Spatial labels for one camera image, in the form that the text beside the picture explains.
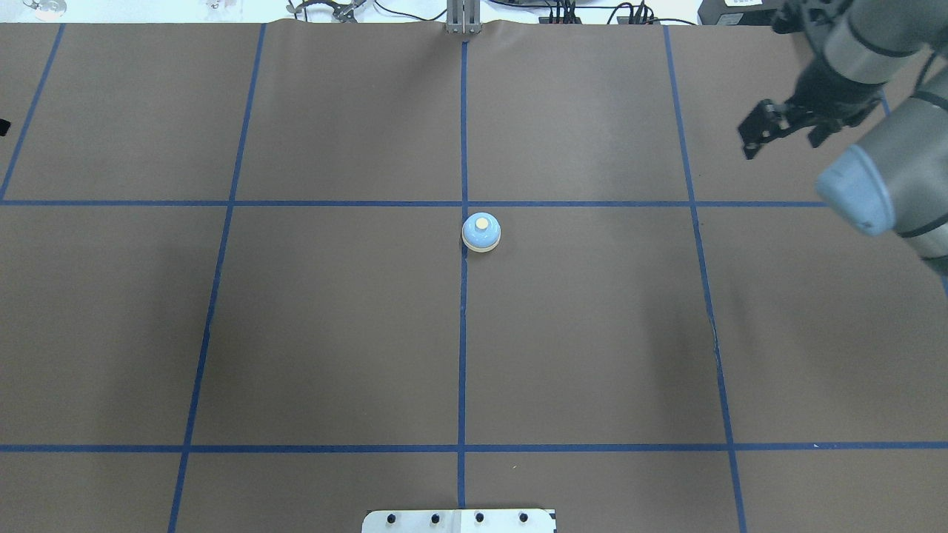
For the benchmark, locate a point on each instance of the black box on desk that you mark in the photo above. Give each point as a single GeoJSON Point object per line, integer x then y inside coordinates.
{"type": "Point", "coordinates": [738, 13]}

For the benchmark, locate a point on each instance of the aluminium frame post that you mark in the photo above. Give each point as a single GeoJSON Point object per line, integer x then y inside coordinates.
{"type": "Point", "coordinates": [463, 17]}

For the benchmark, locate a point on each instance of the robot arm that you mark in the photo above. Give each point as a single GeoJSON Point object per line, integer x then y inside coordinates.
{"type": "Point", "coordinates": [894, 178]}

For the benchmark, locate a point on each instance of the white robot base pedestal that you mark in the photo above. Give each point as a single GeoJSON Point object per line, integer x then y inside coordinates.
{"type": "Point", "coordinates": [461, 520]}

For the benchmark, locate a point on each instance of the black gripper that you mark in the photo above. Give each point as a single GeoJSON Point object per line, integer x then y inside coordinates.
{"type": "Point", "coordinates": [824, 84]}

